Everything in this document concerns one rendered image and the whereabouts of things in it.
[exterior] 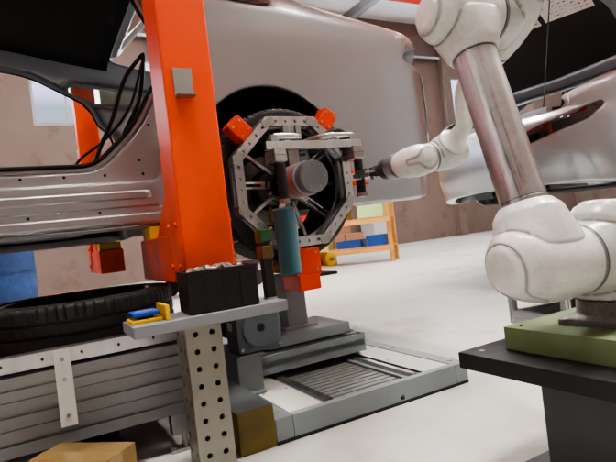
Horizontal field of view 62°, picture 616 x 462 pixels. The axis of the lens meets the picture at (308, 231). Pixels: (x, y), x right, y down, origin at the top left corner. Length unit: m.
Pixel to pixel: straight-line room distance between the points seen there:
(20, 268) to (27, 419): 4.50
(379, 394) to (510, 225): 0.91
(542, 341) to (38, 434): 1.34
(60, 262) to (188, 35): 10.17
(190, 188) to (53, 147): 10.39
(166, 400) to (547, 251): 1.18
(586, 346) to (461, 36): 0.72
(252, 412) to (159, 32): 1.18
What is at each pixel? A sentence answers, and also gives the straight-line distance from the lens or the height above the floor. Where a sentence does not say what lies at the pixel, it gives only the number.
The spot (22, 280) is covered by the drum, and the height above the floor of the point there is 0.49.
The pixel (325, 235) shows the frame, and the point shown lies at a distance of 2.18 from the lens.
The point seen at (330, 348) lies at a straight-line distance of 2.24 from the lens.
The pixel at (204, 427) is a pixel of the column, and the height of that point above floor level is 0.15.
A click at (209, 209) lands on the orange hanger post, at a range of 1.64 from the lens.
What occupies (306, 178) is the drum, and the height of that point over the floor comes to 0.84.
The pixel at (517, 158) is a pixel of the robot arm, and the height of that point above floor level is 0.74.
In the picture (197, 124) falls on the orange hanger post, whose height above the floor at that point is 1.01.
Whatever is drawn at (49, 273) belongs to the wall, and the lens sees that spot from 11.71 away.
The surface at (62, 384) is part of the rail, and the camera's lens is 1.67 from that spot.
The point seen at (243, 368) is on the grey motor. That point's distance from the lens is 1.93.
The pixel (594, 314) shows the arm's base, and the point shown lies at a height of 0.38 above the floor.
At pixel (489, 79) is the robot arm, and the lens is 1.26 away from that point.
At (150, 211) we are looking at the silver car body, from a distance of 2.14.
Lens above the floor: 0.63
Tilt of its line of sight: level
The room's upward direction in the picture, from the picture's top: 7 degrees counter-clockwise
